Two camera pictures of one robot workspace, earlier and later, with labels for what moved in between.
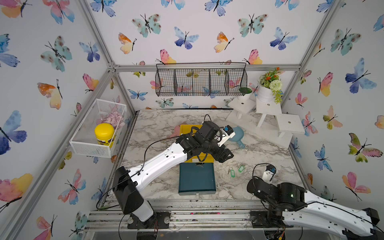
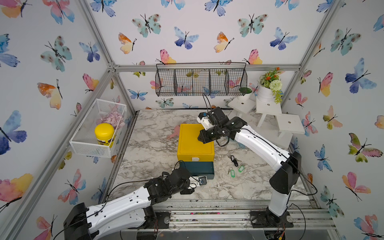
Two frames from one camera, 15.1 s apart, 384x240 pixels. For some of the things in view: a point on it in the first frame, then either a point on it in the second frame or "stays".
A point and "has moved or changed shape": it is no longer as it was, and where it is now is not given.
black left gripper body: (210, 148) to (183, 189)
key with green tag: (232, 172) stays
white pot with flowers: (270, 86) stays
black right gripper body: (253, 180) to (210, 134)
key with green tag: (241, 169) stays
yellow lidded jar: (104, 132) stays
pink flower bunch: (115, 118) stays
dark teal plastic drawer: (196, 178) has moved or changed shape
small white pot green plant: (246, 92) stays
